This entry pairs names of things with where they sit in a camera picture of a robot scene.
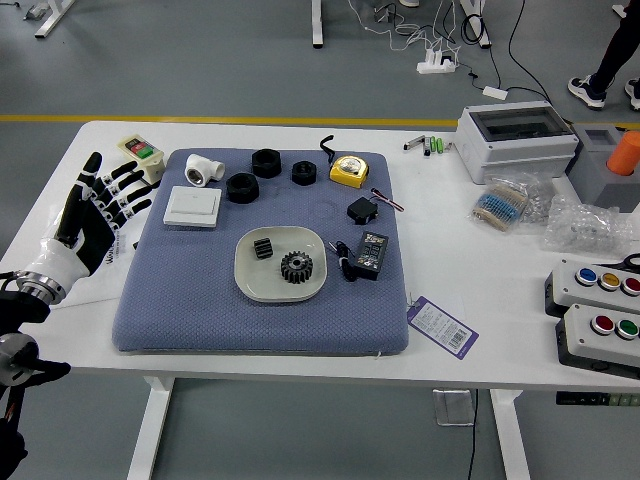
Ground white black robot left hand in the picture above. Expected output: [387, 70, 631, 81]
[28, 151, 162, 296]

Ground big black gear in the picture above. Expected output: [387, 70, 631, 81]
[279, 251, 314, 286]

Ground big black hex nut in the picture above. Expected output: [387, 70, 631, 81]
[226, 172, 260, 204]
[251, 148, 283, 178]

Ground small black hex nut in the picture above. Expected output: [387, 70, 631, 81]
[291, 160, 318, 187]

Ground three-button control box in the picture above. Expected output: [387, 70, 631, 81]
[544, 258, 640, 321]

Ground red-green button control box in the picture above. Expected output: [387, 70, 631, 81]
[555, 303, 640, 379]

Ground clear printed plastic bag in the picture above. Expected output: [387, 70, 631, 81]
[47, 199, 145, 311]

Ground white pipe tee fitting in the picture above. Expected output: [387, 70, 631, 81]
[183, 153, 227, 187]

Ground blue-grey cushion mat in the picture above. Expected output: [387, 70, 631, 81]
[110, 148, 411, 357]

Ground white background table leg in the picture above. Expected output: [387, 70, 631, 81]
[311, 0, 326, 50]
[459, 0, 494, 50]
[34, 0, 76, 39]

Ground white square plate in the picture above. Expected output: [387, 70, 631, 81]
[233, 224, 329, 303]

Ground yellow tape measure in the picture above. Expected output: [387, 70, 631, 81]
[319, 134, 371, 190]

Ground black digital meter module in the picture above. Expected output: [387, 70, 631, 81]
[353, 231, 390, 280]

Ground purple product tag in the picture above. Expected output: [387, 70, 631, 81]
[406, 294, 480, 360]

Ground white power strip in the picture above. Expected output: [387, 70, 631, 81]
[417, 47, 459, 75]

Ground silver floor plate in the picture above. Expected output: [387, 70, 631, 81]
[432, 389, 476, 427]

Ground bag of resistors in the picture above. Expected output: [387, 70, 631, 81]
[467, 172, 534, 234]

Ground bag of small screws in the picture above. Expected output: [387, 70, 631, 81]
[519, 172, 557, 224]

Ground clear bubble bag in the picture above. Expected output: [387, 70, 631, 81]
[542, 194, 635, 259]

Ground grey plastic block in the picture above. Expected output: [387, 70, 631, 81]
[566, 122, 640, 214]

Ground black table control panel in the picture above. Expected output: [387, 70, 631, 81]
[555, 391, 640, 407]

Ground orange cylinder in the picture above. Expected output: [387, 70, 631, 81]
[606, 130, 640, 176]

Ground person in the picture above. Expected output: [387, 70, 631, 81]
[567, 0, 640, 111]

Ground cream red-green push-button switch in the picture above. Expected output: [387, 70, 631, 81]
[117, 134, 165, 190]

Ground white wall switch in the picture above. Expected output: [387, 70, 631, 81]
[162, 185, 223, 229]

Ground black meter cable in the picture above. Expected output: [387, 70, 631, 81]
[328, 240, 359, 282]

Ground black servo with wires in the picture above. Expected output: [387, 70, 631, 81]
[347, 187, 407, 226]

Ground white cable tangle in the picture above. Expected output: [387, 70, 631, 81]
[347, 0, 462, 57]

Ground black coiled cable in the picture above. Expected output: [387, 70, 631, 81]
[460, 13, 503, 90]

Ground grey enclosure with clear lid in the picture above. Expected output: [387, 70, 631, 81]
[454, 101, 580, 185]

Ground black floor cable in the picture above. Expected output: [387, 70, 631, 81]
[507, 0, 554, 105]

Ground black-handled scissors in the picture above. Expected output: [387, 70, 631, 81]
[597, 253, 640, 274]

